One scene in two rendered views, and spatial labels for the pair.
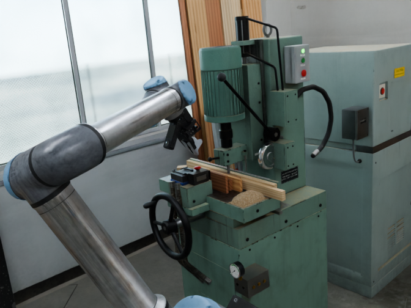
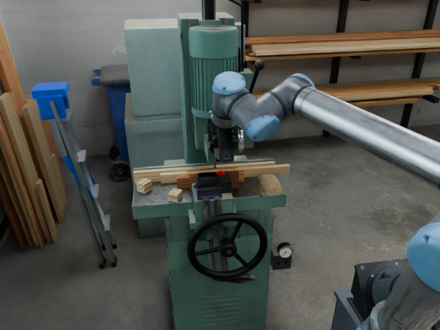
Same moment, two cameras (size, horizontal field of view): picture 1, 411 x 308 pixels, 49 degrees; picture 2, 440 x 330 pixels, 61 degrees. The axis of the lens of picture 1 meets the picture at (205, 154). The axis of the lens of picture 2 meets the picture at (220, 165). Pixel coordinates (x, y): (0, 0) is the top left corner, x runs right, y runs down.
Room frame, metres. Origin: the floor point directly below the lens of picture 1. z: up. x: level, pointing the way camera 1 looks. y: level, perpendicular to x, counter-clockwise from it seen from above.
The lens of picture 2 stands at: (1.23, 1.08, 1.68)
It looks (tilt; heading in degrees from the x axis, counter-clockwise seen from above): 27 degrees down; 299
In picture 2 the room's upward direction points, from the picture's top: straight up
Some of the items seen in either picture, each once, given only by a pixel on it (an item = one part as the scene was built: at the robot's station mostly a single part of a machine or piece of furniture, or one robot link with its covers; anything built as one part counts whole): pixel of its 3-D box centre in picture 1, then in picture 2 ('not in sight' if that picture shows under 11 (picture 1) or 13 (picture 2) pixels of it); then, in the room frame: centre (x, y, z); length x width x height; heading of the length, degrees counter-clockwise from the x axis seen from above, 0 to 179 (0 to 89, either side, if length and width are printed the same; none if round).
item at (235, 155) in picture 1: (231, 156); (214, 149); (1.93, -0.11, 1.03); 0.14 x 0.07 x 0.09; 127
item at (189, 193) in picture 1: (190, 190); (212, 200); (1.84, 0.08, 0.92); 0.15 x 0.13 x 0.09; 37
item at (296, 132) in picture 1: (271, 115); (205, 98); (2.10, -0.33, 1.16); 0.22 x 0.22 x 0.72; 37
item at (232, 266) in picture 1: (238, 271); (284, 251); (1.59, -0.09, 0.65); 0.06 x 0.04 x 0.08; 37
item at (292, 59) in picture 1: (297, 63); (236, 42); (2.01, -0.44, 1.40); 0.10 x 0.06 x 0.16; 127
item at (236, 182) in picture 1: (222, 179); (215, 177); (1.90, -0.07, 0.93); 0.24 x 0.01 x 0.06; 37
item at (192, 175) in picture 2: (212, 179); (214, 181); (1.88, -0.02, 0.94); 0.20 x 0.01 x 0.08; 37
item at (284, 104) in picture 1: (284, 107); (242, 88); (1.93, -0.36, 1.23); 0.09 x 0.08 x 0.15; 127
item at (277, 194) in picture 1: (236, 181); (226, 173); (1.89, -0.13, 0.92); 0.55 x 0.02 x 0.04; 37
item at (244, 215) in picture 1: (206, 194); (209, 198); (1.89, 0.01, 0.87); 0.61 x 0.30 x 0.06; 37
